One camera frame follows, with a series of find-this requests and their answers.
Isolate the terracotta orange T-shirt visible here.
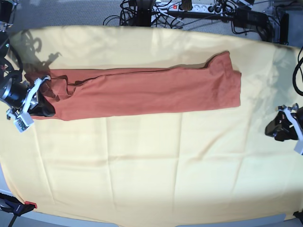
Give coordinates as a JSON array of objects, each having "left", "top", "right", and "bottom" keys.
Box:
[{"left": 40, "top": 52, "right": 241, "bottom": 121}]

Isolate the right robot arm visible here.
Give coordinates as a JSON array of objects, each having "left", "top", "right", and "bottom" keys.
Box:
[{"left": 0, "top": 0, "right": 39, "bottom": 112}]

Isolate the black box at right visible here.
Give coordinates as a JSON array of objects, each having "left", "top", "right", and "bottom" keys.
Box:
[{"left": 279, "top": 13, "right": 289, "bottom": 44}]

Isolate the black central stand post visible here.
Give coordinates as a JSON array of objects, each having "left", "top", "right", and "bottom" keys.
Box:
[{"left": 135, "top": 0, "right": 153, "bottom": 27}]

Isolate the yellow table cloth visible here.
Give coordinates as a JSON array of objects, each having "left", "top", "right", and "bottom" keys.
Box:
[{"left": 0, "top": 26, "right": 303, "bottom": 227}]

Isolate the blue black bar clamp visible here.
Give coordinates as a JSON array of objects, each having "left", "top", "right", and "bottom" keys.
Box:
[{"left": 0, "top": 193, "right": 37, "bottom": 227}]

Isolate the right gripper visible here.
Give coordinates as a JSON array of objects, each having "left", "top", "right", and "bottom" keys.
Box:
[{"left": 0, "top": 80, "right": 56, "bottom": 117}]

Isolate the white power strip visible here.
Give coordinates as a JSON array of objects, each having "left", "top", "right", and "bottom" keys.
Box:
[{"left": 155, "top": 1, "right": 224, "bottom": 16}]

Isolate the black clamp at right corner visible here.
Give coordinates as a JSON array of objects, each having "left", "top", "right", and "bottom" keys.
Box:
[{"left": 293, "top": 211, "right": 303, "bottom": 225}]

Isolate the black power adapter brick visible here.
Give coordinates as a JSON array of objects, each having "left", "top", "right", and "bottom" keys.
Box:
[{"left": 233, "top": 9, "right": 268, "bottom": 27}]

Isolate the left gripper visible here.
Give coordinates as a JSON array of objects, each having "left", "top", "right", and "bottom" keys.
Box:
[{"left": 265, "top": 111, "right": 303, "bottom": 141}]

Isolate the tangle of black cables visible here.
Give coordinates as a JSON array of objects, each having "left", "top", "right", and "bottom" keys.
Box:
[{"left": 103, "top": 0, "right": 190, "bottom": 30}]

